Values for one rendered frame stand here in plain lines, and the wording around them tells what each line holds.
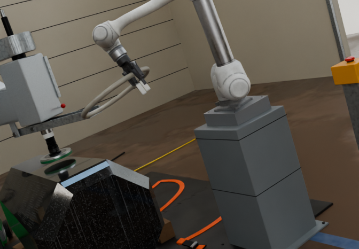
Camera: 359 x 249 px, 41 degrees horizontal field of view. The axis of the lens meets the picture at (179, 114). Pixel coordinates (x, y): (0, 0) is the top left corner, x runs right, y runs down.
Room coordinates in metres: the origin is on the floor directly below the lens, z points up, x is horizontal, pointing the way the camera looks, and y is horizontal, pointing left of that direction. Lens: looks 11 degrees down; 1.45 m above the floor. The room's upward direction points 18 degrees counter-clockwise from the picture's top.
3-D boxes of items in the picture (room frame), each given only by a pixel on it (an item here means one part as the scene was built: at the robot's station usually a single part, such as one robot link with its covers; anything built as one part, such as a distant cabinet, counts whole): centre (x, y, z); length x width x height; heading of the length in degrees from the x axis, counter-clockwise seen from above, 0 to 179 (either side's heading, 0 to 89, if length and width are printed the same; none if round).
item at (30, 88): (3.22, 0.94, 1.30); 0.36 x 0.22 x 0.45; 58
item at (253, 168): (2.81, -0.32, 0.40); 0.50 x 0.50 x 0.80; 33
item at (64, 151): (3.18, 0.87, 0.86); 0.21 x 0.21 x 0.01
